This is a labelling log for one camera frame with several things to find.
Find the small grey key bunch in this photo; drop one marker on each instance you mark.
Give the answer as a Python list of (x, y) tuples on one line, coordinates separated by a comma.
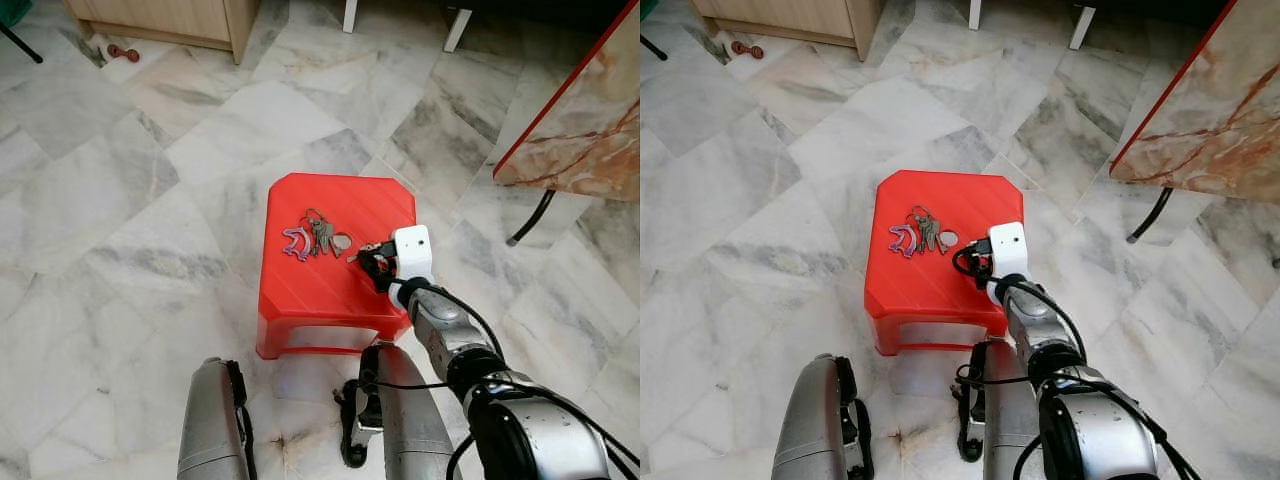
[(321, 237), (925, 233)]

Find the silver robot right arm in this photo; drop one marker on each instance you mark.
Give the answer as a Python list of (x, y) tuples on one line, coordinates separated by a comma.
[(1040, 335), (445, 335)]

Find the red plastic stool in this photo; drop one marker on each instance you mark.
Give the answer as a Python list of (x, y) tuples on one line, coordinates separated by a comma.
[(930, 290), (330, 290)]

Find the silver robot right leg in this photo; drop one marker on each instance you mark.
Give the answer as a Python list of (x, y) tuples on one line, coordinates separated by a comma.
[(1005, 440), (410, 430)]

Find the black metal table leg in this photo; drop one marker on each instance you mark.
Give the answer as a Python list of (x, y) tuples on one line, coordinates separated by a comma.
[(1155, 213), (536, 216)]

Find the marble pattern table top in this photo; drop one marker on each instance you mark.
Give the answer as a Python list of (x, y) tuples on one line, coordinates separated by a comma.
[(590, 130), (1220, 120)]

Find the black sideboard with white legs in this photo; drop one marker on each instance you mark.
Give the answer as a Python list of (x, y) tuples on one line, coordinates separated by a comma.
[(540, 10), (1150, 8)]

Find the light wooden cabinet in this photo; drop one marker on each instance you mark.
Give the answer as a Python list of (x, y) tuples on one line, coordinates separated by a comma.
[(180, 18), (800, 15)]

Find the small red dumbbell toy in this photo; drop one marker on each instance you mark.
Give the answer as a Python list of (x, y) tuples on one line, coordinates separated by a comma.
[(115, 51), (738, 47)]

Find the thin black rod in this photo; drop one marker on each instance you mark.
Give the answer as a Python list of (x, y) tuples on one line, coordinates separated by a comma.
[(652, 47), (22, 44)]

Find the green plastic container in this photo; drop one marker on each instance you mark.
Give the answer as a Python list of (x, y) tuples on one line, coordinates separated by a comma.
[(647, 6), (12, 6)]

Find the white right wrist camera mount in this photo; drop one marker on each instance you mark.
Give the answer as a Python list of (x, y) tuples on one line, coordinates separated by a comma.
[(1008, 247), (412, 250)]

